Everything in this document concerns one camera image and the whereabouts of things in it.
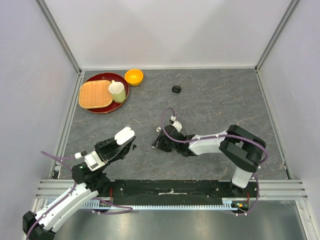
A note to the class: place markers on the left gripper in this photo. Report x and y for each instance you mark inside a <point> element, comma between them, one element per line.
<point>109,151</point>

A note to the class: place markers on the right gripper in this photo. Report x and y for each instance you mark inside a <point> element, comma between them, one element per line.
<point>161,145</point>

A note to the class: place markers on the white earbud charging case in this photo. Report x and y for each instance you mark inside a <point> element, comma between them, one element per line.
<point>124,135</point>

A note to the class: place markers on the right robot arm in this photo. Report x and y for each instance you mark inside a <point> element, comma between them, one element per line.
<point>244,149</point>

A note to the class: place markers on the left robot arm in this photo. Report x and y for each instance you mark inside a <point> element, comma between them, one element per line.
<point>89,181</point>

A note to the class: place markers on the black earbud charging case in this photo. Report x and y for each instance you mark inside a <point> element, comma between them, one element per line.
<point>176,89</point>

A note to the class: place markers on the woven bamboo mat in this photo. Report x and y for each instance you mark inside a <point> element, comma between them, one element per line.
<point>95,94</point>

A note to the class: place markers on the pale green cup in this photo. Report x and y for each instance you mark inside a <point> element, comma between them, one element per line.
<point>117,91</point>

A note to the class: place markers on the orange bowl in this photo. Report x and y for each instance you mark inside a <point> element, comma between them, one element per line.
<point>134,77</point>

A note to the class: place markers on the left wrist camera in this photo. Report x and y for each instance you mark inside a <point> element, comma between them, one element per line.
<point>93,161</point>

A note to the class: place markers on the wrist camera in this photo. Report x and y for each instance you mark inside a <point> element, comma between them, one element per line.
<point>175,123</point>
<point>93,161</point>

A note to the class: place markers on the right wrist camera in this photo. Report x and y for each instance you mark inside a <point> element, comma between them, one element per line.
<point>175,123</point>

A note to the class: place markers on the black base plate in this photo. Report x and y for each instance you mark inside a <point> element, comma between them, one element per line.
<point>149,190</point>

